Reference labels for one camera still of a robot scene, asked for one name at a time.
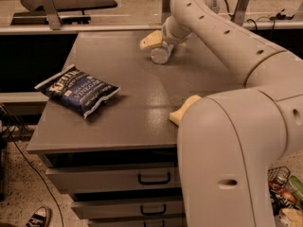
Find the top grey drawer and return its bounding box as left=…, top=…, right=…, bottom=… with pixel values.
left=46, top=163, right=181, bottom=194

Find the metal bracket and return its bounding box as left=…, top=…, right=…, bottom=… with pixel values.
left=161, top=0, right=170, bottom=23
left=41, top=0, right=62, bottom=30
left=231, top=0, right=250, bottom=26

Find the green bottle in basket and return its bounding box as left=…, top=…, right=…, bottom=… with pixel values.
left=285, top=175, right=303, bottom=202

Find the clear plastic water bottle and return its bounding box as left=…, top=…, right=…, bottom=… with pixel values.
left=151, top=44, right=173, bottom=64

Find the grey drawer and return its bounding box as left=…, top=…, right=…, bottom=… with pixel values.
left=46, top=163, right=181, bottom=194
left=88, top=218, right=187, bottom=227
left=71, top=196, right=183, bottom=219

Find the black cable on ledge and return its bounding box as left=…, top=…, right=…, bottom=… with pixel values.
left=221, top=0, right=290, bottom=31

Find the black floor cable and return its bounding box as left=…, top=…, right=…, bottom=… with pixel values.
left=0, top=104, right=65, bottom=227

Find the black wire basket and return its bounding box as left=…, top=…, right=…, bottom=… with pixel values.
left=268, top=166, right=291, bottom=186

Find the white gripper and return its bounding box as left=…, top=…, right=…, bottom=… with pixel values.
left=139, top=16, right=191, bottom=50

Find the right metal bracket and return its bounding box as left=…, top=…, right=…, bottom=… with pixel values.
left=231, top=0, right=250, bottom=26

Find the blue chip bag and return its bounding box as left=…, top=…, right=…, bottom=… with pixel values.
left=35, top=64, right=120, bottom=118

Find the bottom grey drawer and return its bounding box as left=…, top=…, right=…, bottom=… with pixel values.
left=88, top=218, right=187, bottom=227

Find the yellow sponge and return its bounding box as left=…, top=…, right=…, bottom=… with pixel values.
left=169, top=95, right=201, bottom=126

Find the middle metal bracket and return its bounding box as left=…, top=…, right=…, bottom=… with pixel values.
left=161, top=0, right=170, bottom=23

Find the grey drawer cabinet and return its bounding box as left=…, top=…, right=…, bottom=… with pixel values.
left=27, top=30, right=240, bottom=223

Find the black and white sneaker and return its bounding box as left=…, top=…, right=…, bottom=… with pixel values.
left=25, top=206, right=51, bottom=227

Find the left metal bracket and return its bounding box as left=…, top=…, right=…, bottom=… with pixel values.
left=41, top=0, right=62, bottom=30

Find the middle grey drawer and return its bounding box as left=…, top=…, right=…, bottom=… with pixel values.
left=71, top=196, right=183, bottom=219

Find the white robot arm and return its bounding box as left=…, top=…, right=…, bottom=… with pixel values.
left=140, top=0, right=303, bottom=227

